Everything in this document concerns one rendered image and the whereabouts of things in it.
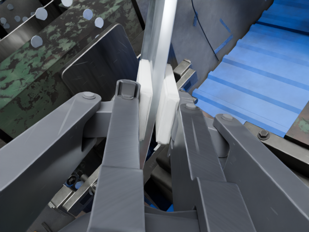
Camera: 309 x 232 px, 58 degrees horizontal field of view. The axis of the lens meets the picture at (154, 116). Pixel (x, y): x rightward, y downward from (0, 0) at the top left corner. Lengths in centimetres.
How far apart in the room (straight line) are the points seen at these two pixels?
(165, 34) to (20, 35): 79
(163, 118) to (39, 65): 50
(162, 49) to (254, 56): 229
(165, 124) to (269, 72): 214
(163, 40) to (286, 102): 194
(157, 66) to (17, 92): 46
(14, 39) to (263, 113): 162
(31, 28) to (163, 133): 82
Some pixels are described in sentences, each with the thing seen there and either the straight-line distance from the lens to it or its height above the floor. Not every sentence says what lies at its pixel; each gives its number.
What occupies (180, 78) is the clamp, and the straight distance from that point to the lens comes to 76.
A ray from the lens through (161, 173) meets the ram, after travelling 53.
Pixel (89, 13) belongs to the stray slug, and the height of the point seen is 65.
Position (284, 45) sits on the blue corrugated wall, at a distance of 254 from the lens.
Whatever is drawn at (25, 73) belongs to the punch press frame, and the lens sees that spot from 64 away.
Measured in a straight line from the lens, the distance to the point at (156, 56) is 17.
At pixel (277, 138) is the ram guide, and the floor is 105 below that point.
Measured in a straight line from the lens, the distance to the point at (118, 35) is 50.
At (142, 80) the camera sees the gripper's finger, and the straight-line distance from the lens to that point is 16.
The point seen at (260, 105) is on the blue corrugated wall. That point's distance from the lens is 211.
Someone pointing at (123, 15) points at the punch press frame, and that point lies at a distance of 68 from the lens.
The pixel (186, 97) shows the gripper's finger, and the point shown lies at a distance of 17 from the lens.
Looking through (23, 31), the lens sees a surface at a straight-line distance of 94.
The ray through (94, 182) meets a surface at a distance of 66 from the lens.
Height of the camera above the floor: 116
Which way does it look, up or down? 35 degrees down
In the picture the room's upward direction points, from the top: 119 degrees clockwise
